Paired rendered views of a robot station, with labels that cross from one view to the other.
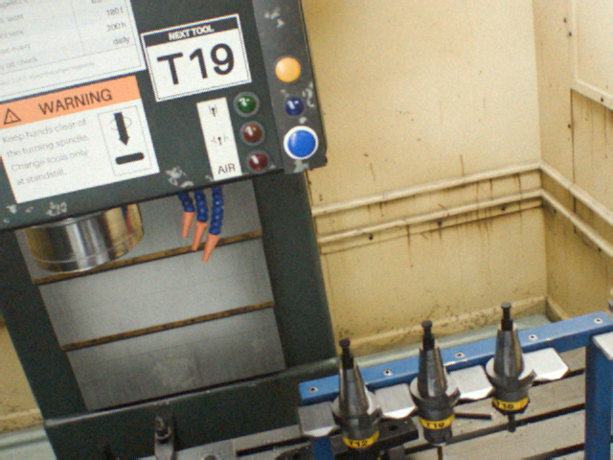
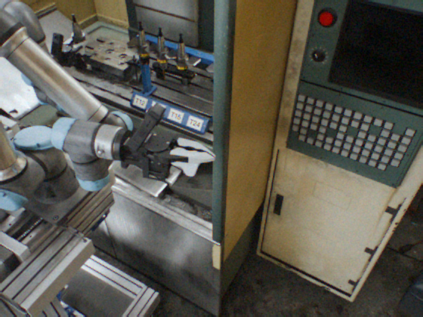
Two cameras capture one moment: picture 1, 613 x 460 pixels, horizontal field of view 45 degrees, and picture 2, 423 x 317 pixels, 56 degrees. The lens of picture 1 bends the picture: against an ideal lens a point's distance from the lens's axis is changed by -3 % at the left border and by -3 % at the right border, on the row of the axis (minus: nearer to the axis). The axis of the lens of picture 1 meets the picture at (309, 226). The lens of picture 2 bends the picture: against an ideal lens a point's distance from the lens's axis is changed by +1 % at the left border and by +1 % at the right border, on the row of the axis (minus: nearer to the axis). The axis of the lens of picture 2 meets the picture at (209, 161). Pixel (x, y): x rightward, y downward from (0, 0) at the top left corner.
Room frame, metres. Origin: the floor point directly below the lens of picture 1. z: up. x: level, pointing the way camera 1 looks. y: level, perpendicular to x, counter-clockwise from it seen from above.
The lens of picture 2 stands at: (-0.38, -1.24, 2.14)
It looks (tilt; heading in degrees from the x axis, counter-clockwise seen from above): 45 degrees down; 35
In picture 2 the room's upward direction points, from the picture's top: straight up
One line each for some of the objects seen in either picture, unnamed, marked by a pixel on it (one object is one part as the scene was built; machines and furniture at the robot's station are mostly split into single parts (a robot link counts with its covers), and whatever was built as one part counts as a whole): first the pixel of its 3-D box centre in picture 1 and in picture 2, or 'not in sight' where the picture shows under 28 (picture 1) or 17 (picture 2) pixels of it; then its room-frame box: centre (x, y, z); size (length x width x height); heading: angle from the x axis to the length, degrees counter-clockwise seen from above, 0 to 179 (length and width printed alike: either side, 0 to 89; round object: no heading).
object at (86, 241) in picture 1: (78, 207); not in sight; (0.96, 0.30, 1.53); 0.16 x 0.16 x 0.12
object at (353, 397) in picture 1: (351, 384); (141, 36); (0.83, -0.02, 1.26); 0.04 x 0.04 x 0.07
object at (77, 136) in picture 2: not in sight; (80, 137); (-0.01, -0.63, 1.56); 0.11 x 0.08 x 0.09; 109
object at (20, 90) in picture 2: not in sight; (47, 61); (0.90, 0.96, 0.75); 0.89 x 0.67 x 0.26; 4
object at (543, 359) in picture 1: (546, 364); (192, 61); (0.85, -0.29, 1.21); 0.07 x 0.05 x 0.01; 4
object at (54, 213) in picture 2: not in sight; (54, 195); (0.02, -0.34, 1.13); 0.36 x 0.22 x 0.06; 5
